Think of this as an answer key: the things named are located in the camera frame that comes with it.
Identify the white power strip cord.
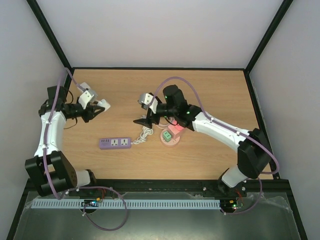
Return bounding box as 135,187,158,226
131,114,155,146

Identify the white charger plug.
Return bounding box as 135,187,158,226
97,99,111,112

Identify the white tiger cube plug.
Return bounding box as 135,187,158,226
78,82,91,92

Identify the purple power strip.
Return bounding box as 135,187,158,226
98,137,132,150

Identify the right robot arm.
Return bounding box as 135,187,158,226
134,85,272,196

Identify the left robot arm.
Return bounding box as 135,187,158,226
25,84,111,197

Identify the green plug adapter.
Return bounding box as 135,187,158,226
162,131,172,142

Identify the red pink plug adapter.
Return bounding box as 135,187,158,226
168,120,185,140

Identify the round pink socket base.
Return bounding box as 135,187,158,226
160,129,181,148

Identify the grey metal tray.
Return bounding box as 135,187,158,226
14,192,300,240

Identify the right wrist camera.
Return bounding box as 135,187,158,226
138,93,160,114

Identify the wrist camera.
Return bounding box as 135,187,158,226
77,88,98,110
138,93,160,114

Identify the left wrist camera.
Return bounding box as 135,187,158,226
77,88,98,110

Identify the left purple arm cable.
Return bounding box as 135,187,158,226
42,67,128,231

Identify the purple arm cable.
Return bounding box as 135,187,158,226
152,76,281,216
42,67,128,231

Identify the black frame rail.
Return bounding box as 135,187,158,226
26,178,291,196

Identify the white slotted cable duct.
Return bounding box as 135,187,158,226
30,198,221,210

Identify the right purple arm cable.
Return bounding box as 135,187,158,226
152,76,281,216

